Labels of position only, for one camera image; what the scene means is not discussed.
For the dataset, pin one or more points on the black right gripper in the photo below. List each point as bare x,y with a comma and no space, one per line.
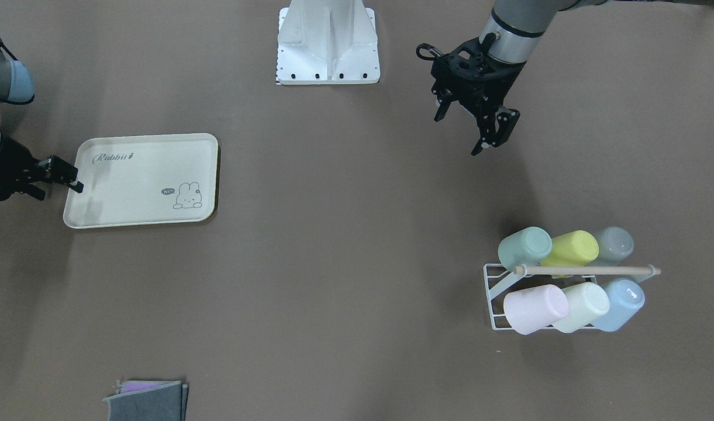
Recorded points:
6,173

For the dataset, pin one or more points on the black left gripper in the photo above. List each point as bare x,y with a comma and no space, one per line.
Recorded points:
499,80

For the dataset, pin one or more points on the cream rabbit serving tray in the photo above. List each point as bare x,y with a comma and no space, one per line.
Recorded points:
144,180

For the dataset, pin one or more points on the green plastic cup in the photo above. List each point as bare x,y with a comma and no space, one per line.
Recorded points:
529,247

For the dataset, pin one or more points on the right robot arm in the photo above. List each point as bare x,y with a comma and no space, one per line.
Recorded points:
16,82

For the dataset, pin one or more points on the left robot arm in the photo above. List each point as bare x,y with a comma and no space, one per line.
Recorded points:
516,27

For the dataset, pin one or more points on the yellow plastic cup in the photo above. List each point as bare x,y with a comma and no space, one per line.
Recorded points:
573,249

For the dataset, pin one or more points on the grey plastic cup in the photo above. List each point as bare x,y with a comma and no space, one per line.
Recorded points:
614,246

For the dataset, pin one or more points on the pink plastic cup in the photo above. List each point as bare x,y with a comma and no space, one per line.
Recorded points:
533,309

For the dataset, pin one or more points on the cream white plastic cup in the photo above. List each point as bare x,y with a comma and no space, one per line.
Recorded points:
588,302

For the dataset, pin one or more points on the blue plastic cup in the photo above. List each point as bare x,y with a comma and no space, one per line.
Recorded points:
626,298

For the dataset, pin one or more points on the folded grey cloth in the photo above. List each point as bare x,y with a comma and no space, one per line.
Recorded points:
148,400

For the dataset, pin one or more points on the white wire cup rack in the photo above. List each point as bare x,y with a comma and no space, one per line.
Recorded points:
498,281

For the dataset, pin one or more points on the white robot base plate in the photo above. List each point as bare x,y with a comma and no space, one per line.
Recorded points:
327,43

